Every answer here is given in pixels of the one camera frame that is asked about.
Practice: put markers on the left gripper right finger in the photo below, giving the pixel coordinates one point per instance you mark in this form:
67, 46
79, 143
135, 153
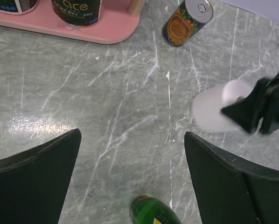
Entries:
230, 189

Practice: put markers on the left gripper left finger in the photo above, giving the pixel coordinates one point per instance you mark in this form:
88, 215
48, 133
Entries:
34, 183

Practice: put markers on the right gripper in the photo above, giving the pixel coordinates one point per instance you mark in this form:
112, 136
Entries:
262, 102

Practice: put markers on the white roll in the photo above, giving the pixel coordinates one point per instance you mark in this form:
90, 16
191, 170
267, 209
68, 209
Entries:
206, 106

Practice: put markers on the black label roll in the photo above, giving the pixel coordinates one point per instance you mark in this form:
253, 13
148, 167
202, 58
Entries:
78, 12
17, 6

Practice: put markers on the pink three-tier shelf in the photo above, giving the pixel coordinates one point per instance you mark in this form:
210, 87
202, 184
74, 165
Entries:
117, 22

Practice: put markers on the green glass bottle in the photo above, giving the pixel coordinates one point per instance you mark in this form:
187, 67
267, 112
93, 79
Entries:
147, 209

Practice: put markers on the dark tin can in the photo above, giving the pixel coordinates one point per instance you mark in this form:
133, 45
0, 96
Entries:
189, 17

